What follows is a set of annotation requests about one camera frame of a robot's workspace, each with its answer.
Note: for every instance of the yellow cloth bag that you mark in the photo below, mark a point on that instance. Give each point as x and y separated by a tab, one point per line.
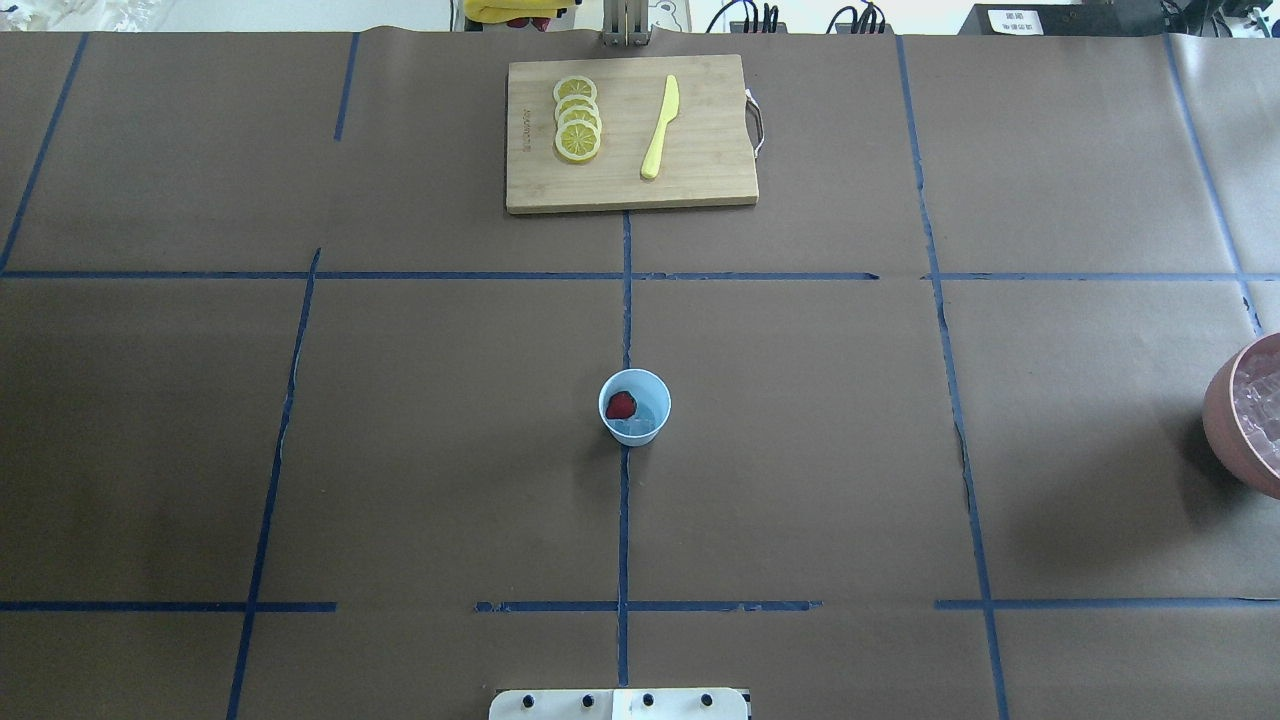
501	11

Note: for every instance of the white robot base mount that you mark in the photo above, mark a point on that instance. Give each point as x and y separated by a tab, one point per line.
622	703

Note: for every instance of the light blue plastic cup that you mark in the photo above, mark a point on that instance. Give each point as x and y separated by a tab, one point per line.
650	392

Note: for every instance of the wooden cutting board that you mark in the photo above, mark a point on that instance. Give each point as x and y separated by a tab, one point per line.
709	158

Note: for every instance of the aluminium frame post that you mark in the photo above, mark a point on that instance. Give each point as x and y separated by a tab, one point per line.
625	23

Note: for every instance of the clear ice cube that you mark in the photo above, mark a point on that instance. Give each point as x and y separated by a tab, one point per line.
641	423

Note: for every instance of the pink bowl of ice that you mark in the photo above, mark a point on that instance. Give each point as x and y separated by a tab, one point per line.
1240	415

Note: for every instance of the yellow plastic knife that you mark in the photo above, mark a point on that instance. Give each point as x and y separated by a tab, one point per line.
653	157

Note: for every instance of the red strawberry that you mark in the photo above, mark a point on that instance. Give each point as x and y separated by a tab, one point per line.
621	406

